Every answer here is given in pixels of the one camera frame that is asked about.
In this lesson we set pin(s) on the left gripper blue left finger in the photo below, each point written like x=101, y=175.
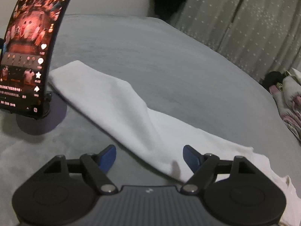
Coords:
x=95, y=168

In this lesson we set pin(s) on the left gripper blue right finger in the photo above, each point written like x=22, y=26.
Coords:
x=203, y=168

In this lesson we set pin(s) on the white Winnie the Pooh sweatshirt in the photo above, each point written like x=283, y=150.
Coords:
x=156, y=138

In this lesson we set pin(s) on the round dark phone stand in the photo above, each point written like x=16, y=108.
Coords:
x=54, y=113

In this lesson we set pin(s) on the folded floral quilt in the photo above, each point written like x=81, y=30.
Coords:
x=287, y=98

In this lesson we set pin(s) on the black plush item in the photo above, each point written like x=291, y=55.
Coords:
x=272, y=78

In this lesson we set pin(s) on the phone with lit screen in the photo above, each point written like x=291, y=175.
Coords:
x=25, y=58

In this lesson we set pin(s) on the grey dotted curtain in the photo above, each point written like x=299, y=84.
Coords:
x=258, y=36

